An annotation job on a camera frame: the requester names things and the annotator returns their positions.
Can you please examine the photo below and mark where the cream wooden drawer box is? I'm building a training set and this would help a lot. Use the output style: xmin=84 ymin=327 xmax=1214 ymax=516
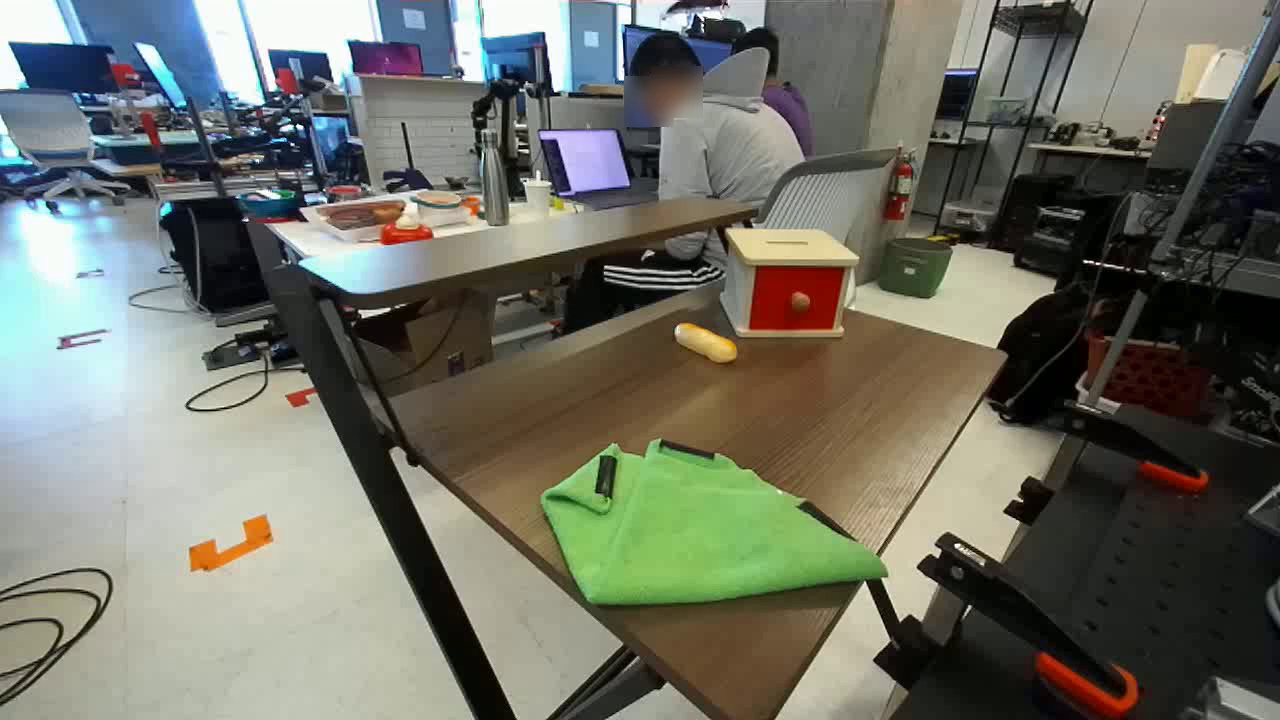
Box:
xmin=721 ymin=224 xmax=863 ymax=338

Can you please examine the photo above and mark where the open laptop with lit screen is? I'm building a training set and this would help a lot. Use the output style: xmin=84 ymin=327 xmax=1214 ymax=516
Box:
xmin=536 ymin=122 xmax=659 ymax=210

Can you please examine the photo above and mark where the yellow banana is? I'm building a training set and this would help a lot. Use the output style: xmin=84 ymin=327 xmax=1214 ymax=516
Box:
xmin=672 ymin=320 xmax=741 ymax=369

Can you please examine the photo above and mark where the green microfibre cloth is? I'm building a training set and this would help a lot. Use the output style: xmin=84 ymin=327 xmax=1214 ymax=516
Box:
xmin=536 ymin=435 xmax=891 ymax=613

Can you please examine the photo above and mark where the cardboard box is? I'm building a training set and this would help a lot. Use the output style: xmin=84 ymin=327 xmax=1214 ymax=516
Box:
xmin=352 ymin=287 xmax=502 ymax=398

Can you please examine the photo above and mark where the person in grey hoodie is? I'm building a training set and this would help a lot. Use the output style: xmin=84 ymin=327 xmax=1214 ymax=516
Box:
xmin=560 ymin=32 xmax=807 ymax=337

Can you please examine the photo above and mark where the steel water bottle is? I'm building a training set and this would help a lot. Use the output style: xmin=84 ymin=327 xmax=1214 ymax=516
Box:
xmin=480 ymin=122 xmax=515 ymax=232

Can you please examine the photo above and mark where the grey mesh office chair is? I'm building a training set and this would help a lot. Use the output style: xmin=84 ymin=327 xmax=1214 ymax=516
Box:
xmin=755 ymin=143 xmax=903 ymax=287

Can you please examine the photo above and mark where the large monitor behind person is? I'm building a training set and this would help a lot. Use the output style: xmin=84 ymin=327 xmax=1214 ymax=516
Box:
xmin=620 ymin=18 xmax=741 ymax=136

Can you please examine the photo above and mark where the orange object on desk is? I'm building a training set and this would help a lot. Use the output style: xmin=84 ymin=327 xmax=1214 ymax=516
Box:
xmin=376 ymin=216 xmax=441 ymax=247

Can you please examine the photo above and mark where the green plastic bin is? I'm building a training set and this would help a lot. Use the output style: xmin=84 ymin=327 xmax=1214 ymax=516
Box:
xmin=874 ymin=232 xmax=958 ymax=301

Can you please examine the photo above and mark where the person in purple top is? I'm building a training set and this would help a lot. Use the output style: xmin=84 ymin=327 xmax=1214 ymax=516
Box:
xmin=732 ymin=24 xmax=816 ymax=154

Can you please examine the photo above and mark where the red fire extinguisher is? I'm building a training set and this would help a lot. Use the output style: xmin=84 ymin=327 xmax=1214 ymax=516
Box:
xmin=880 ymin=148 xmax=921 ymax=228

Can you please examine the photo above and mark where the brown bowl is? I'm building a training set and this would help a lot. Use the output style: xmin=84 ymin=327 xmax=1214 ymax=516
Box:
xmin=316 ymin=196 xmax=412 ymax=232

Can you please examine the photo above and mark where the computer monitor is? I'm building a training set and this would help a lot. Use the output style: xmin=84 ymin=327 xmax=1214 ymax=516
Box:
xmin=348 ymin=34 xmax=428 ymax=81
xmin=480 ymin=28 xmax=556 ymax=94
xmin=7 ymin=38 xmax=119 ymax=94
xmin=263 ymin=48 xmax=336 ymax=94

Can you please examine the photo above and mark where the black backpack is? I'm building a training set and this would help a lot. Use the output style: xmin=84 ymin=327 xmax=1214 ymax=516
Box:
xmin=984 ymin=281 xmax=1114 ymax=431

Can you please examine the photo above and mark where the orange tape floor mark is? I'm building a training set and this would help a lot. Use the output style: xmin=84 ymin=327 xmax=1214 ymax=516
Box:
xmin=185 ymin=513 xmax=277 ymax=577

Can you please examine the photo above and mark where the red plastic crate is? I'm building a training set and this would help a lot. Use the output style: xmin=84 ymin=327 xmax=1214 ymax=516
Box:
xmin=1084 ymin=330 xmax=1215 ymax=422

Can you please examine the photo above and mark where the aluminium pole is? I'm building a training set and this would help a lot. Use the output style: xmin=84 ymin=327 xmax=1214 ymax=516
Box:
xmin=1074 ymin=0 xmax=1280 ymax=411

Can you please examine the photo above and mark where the white office chair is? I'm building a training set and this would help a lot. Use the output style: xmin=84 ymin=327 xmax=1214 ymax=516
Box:
xmin=0 ymin=87 xmax=136 ymax=210

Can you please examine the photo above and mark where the black desk frame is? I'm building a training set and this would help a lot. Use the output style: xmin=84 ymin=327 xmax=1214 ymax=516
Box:
xmin=245 ymin=216 xmax=667 ymax=720

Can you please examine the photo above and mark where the black cable by desk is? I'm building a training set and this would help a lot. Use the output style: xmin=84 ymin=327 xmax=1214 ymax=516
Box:
xmin=182 ymin=346 xmax=282 ymax=416

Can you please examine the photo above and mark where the large orange-handled black clamp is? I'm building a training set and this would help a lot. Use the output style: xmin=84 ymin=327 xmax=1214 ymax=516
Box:
xmin=918 ymin=532 xmax=1143 ymax=720

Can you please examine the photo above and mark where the small orange-handled black clamp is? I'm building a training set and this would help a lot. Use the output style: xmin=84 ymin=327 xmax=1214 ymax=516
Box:
xmin=1061 ymin=396 xmax=1215 ymax=500

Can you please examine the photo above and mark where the coiled black floor cable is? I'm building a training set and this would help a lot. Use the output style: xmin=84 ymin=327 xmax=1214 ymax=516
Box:
xmin=0 ymin=562 xmax=116 ymax=711

